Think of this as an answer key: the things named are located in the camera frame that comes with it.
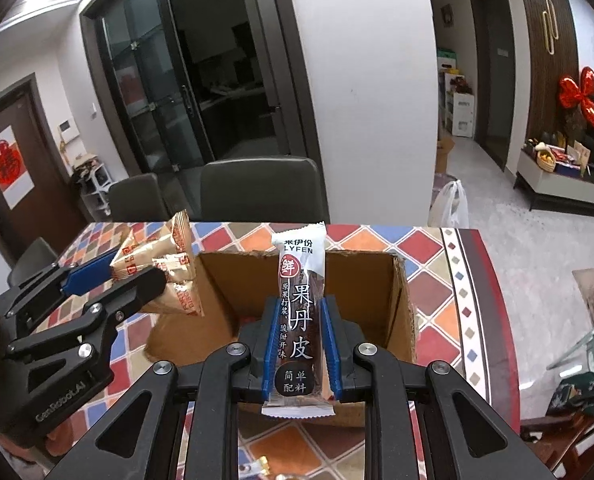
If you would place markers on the white low cabinet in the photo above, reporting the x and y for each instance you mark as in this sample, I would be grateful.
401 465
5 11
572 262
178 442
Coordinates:
562 187

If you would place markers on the red gift box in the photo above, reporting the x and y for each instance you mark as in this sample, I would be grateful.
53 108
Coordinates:
563 157

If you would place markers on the black glass sliding door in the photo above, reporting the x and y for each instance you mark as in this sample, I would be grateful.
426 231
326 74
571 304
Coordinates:
177 70

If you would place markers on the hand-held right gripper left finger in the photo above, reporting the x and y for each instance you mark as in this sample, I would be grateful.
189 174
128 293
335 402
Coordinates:
271 350

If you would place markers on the white wall intercom panel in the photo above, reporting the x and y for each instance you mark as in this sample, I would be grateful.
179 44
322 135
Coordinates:
69 130

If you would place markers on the green cloth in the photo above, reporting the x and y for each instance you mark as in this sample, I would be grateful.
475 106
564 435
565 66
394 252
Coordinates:
582 397

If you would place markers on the wooden slatted panel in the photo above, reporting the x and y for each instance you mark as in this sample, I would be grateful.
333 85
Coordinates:
537 50

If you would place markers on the small cardboard box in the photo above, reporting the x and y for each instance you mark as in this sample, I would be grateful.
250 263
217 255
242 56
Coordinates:
444 154

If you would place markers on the small wall picture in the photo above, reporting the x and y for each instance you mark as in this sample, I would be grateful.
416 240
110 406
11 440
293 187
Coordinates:
447 16

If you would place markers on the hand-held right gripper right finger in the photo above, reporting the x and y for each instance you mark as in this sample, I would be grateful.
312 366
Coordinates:
327 350

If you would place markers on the brown wooden door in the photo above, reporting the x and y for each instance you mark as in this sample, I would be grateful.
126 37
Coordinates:
42 170

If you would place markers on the tan snack packet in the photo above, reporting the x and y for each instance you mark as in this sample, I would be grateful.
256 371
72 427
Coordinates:
182 265
137 255

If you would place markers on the wide grey dining chair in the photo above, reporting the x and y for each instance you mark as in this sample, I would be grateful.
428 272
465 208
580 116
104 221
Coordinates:
262 190

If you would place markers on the dark chair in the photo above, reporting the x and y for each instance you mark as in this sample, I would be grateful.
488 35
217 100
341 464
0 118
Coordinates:
32 260

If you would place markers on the brown fruit snack bar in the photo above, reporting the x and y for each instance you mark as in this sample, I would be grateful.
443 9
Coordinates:
299 310

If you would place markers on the dark hallway door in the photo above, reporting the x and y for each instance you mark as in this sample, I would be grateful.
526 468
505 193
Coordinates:
494 70

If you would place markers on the gold candy wrapper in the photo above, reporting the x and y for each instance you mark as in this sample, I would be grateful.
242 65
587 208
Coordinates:
264 467

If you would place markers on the white plastic bag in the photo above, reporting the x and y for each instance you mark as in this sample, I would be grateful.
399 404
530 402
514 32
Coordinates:
452 205

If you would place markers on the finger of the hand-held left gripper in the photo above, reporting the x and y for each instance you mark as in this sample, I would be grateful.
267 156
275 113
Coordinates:
132 290
87 275

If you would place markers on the red and white door poster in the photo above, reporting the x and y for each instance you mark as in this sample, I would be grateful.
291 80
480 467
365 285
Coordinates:
7 170

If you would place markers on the green storage box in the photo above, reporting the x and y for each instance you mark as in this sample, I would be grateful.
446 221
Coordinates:
446 58

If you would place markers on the white shoe rack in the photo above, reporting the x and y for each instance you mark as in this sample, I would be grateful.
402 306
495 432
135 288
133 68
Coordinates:
94 187

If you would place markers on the white drawer cabinet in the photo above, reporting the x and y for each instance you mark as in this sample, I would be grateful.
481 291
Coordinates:
461 112

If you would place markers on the brown cardboard box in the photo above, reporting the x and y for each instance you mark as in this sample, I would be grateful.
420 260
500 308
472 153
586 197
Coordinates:
217 305

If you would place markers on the narrow grey dining chair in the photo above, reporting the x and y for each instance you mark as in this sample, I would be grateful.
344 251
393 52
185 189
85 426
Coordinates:
137 197

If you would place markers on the fruit basket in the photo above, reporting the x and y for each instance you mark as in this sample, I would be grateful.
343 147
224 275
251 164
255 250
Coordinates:
545 158

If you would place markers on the brown wooden chair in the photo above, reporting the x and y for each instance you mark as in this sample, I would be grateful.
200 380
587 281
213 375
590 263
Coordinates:
567 440

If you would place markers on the red bow balloon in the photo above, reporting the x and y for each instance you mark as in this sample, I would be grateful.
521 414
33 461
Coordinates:
582 95

